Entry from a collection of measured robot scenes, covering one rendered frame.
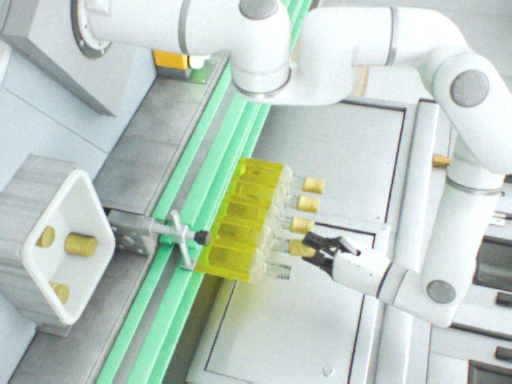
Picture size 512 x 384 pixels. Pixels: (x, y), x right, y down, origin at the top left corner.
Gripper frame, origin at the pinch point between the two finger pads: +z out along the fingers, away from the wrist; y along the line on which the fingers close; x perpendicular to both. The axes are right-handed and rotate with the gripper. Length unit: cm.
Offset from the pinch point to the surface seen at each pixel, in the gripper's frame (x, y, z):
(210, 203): 3.3, 5.3, 21.8
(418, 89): -430, -308, 83
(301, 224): -3.9, 0.6, 4.6
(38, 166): 27, 32, 34
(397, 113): -63, -16, 5
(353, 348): 8.9, -13.9, -13.9
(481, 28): -563, -306, 58
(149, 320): 29.4, 2.5, 17.9
